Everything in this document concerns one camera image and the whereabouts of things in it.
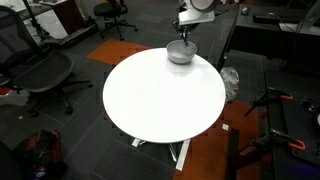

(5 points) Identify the black mesh office chair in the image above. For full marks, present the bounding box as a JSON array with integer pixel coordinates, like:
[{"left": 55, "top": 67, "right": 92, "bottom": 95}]
[{"left": 0, "top": 5, "right": 93, "bottom": 117}]

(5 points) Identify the white plastic bag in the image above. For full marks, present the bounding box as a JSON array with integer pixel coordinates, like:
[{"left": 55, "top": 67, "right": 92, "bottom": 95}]
[{"left": 220, "top": 67, "right": 240, "bottom": 103}]

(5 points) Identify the round white table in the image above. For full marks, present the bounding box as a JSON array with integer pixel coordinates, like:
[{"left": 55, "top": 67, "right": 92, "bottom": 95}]
[{"left": 102, "top": 47, "right": 227, "bottom": 172}]

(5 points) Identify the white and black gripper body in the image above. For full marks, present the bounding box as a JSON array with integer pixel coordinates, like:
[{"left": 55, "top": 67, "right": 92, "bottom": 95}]
[{"left": 172, "top": 0, "right": 220, "bottom": 32}]

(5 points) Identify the lower orange-handled bar clamp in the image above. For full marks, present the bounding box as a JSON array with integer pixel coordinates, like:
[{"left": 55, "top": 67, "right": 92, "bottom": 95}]
[{"left": 252, "top": 128, "right": 306, "bottom": 152}]

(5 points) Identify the upper orange-handled bar clamp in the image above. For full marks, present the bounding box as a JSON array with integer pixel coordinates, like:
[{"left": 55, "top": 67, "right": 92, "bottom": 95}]
[{"left": 244, "top": 87, "right": 293, "bottom": 117}]

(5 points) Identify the teal dry-erase marker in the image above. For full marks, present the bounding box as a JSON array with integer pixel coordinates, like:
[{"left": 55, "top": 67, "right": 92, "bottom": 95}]
[{"left": 183, "top": 37, "right": 189, "bottom": 47}]

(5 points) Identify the dark wooden cabinet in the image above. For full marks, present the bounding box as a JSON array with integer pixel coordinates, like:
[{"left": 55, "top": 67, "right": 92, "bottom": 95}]
[{"left": 40, "top": 0, "right": 98, "bottom": 43}]

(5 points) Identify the black desk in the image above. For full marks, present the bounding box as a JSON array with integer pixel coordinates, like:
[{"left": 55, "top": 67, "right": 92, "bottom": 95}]
[{"left": 216, "top": 4, "right": 320, "bottom": 77}]

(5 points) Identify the black rolling office chair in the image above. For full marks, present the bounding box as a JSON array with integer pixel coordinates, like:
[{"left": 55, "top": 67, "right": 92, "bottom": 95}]
[{"left": 93, "top": 0, "right": 138, "bottom": 41}]

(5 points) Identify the white bowl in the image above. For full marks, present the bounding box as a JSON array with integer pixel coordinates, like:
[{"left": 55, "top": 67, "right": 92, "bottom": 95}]
[{"left": 166, "top": 40, "right": 197, "bottom": 64}]

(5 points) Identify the black keyboard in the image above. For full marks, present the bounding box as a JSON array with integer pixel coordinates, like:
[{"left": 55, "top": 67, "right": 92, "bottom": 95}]
[{"left": 253, "top": 13, "right": 280, "bottom": 24}]

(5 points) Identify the orange-handled bar clamp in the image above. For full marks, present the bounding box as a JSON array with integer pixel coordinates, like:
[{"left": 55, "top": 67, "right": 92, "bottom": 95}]
[
  {"left": 252, "top": 128, "right": 306, "bottom": 152},
  {"left": 244, "top": 87, "right": 293, "bottom": 117}
]

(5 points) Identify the red and black backpack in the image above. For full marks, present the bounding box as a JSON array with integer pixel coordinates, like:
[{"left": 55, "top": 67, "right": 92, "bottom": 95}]
[{"left": 13, "top": 130, "right": 67, "bottom": 180}]

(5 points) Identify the black workbench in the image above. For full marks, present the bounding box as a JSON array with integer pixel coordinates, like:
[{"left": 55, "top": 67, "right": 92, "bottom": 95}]
[{"left": 265, "top": 72, "right": 320, "bottom": 180}]

